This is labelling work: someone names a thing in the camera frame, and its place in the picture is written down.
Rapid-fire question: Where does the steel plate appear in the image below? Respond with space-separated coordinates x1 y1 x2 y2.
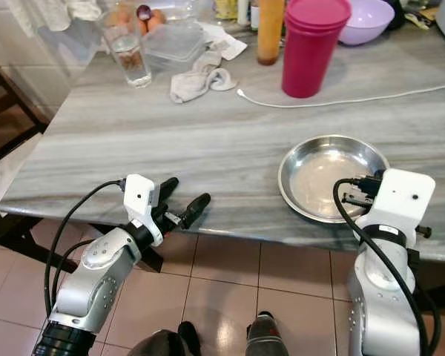
278 134 391 224

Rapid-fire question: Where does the grey marble dining table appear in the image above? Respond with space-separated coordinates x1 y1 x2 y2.
0 0 445 266

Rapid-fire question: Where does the grey rag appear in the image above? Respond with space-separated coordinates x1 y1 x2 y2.
169 50 240 104

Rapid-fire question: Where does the clear drinking glass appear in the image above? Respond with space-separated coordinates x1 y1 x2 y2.
110 15 153 89

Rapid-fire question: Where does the robot left leg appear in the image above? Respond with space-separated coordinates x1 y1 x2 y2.
130 320 202 356

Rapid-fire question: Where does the robot leg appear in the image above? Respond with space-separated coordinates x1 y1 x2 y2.
130 320 202 356
245 311 290 356

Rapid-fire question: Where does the pink plastic cup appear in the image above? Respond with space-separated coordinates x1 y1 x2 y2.
281 0 353 99

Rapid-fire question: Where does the clear plastic food container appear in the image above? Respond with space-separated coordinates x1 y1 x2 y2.
142 22 207 73

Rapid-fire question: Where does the robot right leg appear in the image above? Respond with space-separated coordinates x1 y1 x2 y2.
245 311 290 356

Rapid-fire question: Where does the white paper napkin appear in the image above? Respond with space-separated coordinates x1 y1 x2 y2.
197 21 248 62

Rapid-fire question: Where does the purple bowl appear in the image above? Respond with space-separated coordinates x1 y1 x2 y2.
337 0 396 46

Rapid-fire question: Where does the clear bag of eggs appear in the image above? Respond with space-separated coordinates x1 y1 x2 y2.
102 0 168 38

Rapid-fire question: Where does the red onion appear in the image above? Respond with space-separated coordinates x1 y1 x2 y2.
136 4 155 22

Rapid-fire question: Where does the orange bottle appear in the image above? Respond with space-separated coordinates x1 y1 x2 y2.
256 0 286 66

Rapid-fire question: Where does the yellow jar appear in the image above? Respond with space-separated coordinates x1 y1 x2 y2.
214 0 240 21

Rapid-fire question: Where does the white bottle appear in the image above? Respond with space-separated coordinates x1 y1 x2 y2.
237 0 252 27

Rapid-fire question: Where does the white crumpled cloth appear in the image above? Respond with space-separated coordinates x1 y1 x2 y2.
9 0 105 32

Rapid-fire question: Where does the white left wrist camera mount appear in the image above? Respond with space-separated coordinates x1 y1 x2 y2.
123 174 164 245

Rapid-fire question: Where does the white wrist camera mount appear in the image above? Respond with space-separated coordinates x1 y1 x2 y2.
123 174 164 245
363 168 437 242

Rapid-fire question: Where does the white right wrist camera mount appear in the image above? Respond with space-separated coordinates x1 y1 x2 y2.
363 168 437 242

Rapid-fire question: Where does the white charging cable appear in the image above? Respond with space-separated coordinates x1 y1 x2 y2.
236 83 445 109

